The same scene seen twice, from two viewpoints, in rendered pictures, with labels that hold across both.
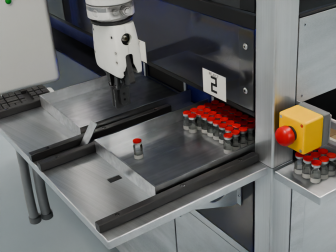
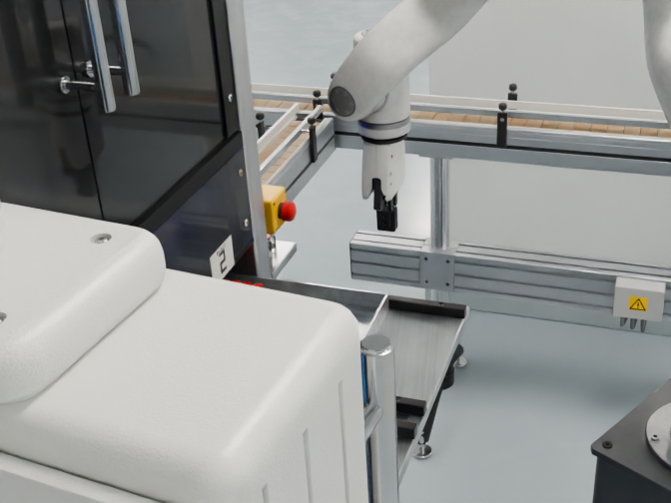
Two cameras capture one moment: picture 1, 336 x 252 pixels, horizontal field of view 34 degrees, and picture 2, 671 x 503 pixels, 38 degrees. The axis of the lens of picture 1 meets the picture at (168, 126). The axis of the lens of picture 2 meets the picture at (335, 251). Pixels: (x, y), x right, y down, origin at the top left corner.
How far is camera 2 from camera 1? 2.25 m
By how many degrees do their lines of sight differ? 104
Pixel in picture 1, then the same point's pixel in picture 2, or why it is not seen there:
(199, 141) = not seen: hidden behind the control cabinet
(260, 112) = (258, 228)
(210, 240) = not seen: hidden behind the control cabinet
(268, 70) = (257, 174)
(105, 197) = (416, 339)
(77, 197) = (436, 355)
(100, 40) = (399, 156)
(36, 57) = not seen: outside the picture
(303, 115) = (269, 191)
